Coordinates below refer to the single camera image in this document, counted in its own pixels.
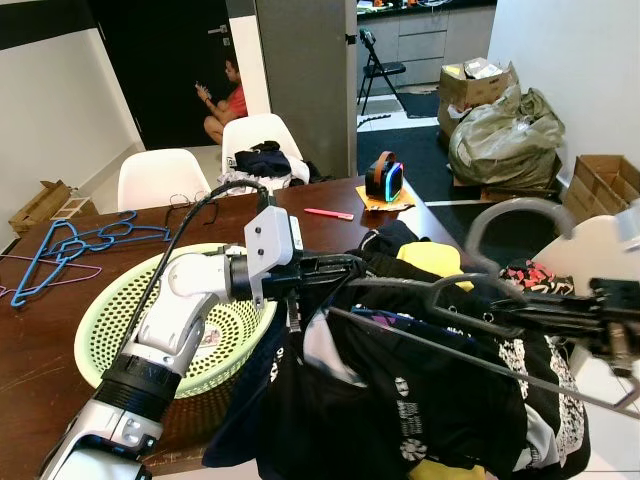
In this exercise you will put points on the pink marker pen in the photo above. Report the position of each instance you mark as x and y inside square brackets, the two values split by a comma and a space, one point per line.
[330, 213]

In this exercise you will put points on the grey plastic clothes hanger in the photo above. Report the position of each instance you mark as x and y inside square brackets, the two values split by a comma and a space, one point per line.
[520, 203]

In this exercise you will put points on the black folding chair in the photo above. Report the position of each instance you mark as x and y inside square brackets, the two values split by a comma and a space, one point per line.
[385, 70]

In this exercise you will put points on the black room door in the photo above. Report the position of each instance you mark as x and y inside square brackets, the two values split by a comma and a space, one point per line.
[160, 70]

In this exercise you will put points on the grey kitchen cabinets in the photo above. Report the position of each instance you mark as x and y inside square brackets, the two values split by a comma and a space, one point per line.
[430, 40]

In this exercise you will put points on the light green plastic basket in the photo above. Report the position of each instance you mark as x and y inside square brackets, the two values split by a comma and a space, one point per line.
[105, 320]

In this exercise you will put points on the navy white clothes pile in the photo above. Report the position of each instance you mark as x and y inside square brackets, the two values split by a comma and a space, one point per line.
[262, 160]

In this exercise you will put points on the black floor mat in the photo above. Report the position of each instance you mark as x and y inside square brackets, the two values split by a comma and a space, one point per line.
[420, 160]

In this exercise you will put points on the filled open cardboard box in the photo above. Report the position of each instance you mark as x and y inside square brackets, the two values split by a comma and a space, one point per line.
[475, 85]

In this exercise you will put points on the black white printed jersey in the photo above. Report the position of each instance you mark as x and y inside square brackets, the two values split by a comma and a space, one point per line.
[450, 400]

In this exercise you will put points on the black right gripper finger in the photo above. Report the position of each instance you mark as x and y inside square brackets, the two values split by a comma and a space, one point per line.
[550, 298]
[555, 319]

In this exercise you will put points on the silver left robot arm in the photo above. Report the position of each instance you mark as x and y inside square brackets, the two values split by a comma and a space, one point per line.
[180, 320]

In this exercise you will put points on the empty open cardboard box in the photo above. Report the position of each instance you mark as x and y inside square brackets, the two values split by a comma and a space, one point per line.
[600, 185]

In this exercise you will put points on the seated person red shirt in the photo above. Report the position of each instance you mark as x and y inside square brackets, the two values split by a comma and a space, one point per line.
[235, 100]

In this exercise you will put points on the black speaker rainbow light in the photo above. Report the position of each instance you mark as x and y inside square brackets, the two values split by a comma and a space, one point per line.
[383, 178]

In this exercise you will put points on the white plastic chair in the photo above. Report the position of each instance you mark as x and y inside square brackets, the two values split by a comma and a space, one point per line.
[600, 240]
[262, 128]
[160, 175]

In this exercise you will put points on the dark navy garment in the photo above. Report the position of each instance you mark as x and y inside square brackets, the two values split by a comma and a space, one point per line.
[235, 420]

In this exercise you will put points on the black red patterned garment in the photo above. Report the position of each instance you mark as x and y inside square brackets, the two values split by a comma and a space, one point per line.
[535, 275]

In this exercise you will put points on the orange pad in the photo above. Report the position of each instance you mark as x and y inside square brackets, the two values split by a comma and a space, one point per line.
[395, 203]

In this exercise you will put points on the dark wooden table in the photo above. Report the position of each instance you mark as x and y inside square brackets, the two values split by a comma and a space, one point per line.
[40, 350]

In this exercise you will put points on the thin purple hanger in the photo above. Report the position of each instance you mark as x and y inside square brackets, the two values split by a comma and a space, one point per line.
[60, 268]

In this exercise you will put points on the large olive plastic bag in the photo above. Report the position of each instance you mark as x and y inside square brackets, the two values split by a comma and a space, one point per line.
[505, 145]

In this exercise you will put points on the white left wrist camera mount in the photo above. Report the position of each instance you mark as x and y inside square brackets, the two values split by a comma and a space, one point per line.
[268, 240]

